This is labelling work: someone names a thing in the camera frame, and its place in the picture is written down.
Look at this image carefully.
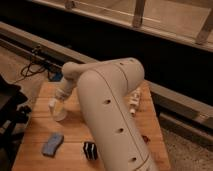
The black cable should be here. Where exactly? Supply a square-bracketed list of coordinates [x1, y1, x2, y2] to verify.
[13, 46, 54, 84]

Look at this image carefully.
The blue sponge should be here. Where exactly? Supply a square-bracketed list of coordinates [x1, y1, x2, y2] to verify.
[41, 133, 64, 157]

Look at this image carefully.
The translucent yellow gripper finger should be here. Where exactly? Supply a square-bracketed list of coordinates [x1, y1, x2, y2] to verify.
[53, 99, 64, 115]

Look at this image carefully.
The black and white eraser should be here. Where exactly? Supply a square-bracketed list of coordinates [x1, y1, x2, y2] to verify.
[83, 141, 98, 160]

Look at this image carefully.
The blue object behind table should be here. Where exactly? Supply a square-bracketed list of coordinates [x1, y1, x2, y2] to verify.
[50, 73, 63, 82]

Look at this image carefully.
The dark red oblong object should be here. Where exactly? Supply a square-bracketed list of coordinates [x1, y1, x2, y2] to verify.
[142, 135, 150, 143]

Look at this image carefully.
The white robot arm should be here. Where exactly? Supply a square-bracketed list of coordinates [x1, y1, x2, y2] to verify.
[49, 58, 159, 171]

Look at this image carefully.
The white small bottle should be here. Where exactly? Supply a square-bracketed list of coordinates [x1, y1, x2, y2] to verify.
[129, 88, 141, 115]

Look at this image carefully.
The black equipment on left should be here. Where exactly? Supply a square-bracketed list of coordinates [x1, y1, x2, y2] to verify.
[0, 75, 31, 171]

